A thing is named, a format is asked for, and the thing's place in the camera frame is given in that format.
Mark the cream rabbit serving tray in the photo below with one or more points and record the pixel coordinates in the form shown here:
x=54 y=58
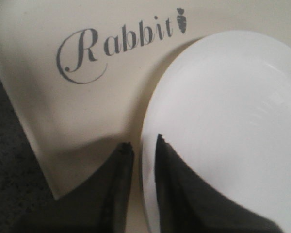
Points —
x=80 y=74

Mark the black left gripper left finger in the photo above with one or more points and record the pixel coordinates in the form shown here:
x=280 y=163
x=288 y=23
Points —
x=99 y=205

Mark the white round plate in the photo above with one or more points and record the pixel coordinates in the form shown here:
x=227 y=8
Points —
x=224 y=105

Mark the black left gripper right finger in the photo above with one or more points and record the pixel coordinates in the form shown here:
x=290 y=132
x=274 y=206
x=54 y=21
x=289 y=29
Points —
x=187 y=204

